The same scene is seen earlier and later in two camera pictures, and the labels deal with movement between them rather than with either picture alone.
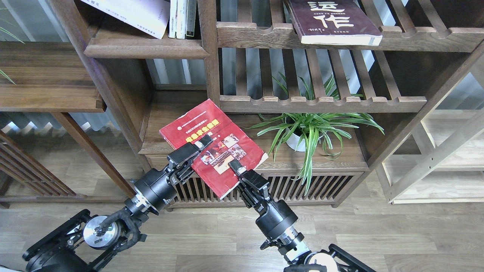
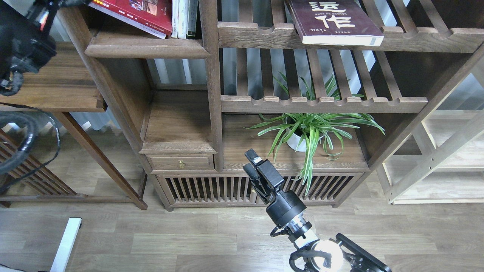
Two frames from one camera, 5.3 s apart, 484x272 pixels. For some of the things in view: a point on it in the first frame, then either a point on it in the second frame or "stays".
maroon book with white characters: x=336 y=22 stays
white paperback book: x=150 y=16 stays
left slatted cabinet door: x=194 y=193 stays
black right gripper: x=274 y=216 -> x=266 y=183
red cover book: x=230 y=143 -> x=154 y=17
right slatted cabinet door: x=324 y=189 stays
